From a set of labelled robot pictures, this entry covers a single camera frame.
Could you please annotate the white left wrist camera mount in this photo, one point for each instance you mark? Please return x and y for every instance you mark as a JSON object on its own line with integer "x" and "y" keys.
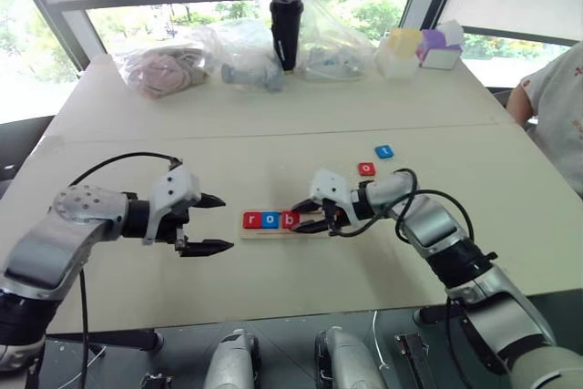
{"x": 175, "y": 188}

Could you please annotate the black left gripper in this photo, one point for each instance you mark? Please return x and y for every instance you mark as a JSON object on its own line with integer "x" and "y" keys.
{"x": 170, "y": 227}

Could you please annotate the red letter o block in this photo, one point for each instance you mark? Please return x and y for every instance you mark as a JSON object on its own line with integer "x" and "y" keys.
{"x": 366, "y": 169}

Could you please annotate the wooden letter tray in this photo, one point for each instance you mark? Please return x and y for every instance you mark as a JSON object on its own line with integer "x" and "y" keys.
{"x": 268, "y": 234}

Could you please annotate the person in white shirt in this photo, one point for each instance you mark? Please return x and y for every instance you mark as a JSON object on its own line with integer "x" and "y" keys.
{"x": 558, "y": 102}

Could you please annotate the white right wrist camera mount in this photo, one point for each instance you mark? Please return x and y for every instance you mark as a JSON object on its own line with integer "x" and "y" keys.
{"x": 330, "y": 186}

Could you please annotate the silver rounded robot leg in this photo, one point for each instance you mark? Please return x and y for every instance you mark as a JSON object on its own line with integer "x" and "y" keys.
{"x": 348, "y": 361}
{"x": 230, "y": 361}

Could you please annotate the black tumbler with lid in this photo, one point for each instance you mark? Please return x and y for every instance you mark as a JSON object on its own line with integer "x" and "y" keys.
{"x": 287, "y": 29}

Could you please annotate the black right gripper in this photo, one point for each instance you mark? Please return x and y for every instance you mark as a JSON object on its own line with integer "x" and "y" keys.
{"x": 336, "y": 220}

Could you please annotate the plastic bag with pink cloth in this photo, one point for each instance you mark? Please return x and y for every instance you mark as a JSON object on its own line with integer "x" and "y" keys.
{"x": 159, "y": 70}

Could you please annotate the clear plastic bag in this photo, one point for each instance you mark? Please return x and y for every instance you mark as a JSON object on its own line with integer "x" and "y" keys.
{"x": 334, "y": 47}

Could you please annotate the dark chair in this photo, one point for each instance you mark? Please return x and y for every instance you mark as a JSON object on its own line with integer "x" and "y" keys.
{"x": 20, "y": 147}

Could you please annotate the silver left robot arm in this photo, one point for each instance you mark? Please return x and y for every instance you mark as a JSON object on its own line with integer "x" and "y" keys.
{"x": 68, "y": 229}

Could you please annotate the translucent box with yellow contents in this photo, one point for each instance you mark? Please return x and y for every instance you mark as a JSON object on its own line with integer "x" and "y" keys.
{"x": 398, "y": 49}

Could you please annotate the red letter r block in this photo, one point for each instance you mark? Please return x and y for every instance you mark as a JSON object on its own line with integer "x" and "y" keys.
{"x": 252, "y": 220}

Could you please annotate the blue letter t block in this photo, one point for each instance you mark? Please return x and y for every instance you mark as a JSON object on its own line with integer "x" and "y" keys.
{"x": 384, "y": 152}

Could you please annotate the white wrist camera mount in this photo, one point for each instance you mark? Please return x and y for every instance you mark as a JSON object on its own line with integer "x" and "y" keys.
{"x": 330, "y": 186}
{"x": 175, "y": 188}

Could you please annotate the black metal bracket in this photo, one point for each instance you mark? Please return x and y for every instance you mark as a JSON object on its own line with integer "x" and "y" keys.
{"x": 412, "y": 357}

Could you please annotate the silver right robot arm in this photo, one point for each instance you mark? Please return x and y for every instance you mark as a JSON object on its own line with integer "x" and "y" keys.
{"x": 460, "y": 252}

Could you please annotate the purple tissue box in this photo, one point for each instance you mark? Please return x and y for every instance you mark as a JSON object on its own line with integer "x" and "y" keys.
{"x": 437, "y": 49}

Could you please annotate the plastic bag with grey parts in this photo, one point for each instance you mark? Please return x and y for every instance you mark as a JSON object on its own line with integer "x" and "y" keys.
{"x": 250, "y": 61}

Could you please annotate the red letter b block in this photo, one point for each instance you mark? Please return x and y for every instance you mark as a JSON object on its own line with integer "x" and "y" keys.
{"x": 288, "y": 220}

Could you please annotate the blue letter o block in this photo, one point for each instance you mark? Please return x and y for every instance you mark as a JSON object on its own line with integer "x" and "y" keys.
{"x": 269, "y": 220}

